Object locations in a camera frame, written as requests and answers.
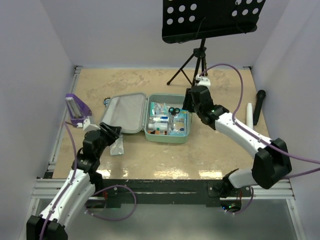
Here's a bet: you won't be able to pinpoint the zip bag with plasters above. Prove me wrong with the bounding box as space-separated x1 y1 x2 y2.
109 135 125 156

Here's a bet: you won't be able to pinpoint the black handled scissors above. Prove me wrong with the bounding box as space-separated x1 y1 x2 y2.
168 107 180 123

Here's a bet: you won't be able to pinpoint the mint green medicine case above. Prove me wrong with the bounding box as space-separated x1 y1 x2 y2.
101 92 192 144

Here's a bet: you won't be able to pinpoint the teal packet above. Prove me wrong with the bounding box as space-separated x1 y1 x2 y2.
149 102 168 117

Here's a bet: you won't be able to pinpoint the white plastic bottle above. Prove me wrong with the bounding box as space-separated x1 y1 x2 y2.
148 122 168 131

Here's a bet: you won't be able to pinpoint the white bandage roll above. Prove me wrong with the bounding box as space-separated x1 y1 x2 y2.
150 116 169 123

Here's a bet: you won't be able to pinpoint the amber medicine bottle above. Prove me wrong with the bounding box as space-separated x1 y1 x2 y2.
147 128 167 135

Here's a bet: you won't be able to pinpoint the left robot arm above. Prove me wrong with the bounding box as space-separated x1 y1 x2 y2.
26 122 122 240

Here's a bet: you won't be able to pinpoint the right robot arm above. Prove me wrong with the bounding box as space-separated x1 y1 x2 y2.
182 85 292 197

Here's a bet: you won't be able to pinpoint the purple metronome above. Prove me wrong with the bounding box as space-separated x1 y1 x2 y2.
65 93 92 128

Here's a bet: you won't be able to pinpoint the blue owl toy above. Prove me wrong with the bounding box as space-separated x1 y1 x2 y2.
103 97 111 106

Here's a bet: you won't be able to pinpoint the white microphone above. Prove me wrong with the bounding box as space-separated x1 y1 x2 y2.
246 102 254 129

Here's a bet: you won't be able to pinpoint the black microphone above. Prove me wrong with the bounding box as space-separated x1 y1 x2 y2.
253 89 266 126

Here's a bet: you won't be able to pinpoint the black music stand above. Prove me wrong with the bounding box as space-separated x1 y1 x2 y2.
160 0 270 85

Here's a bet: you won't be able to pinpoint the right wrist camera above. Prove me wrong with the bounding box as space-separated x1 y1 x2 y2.
194 74 211 88

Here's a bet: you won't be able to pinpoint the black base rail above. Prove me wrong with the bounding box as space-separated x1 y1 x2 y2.
89 179 250 208

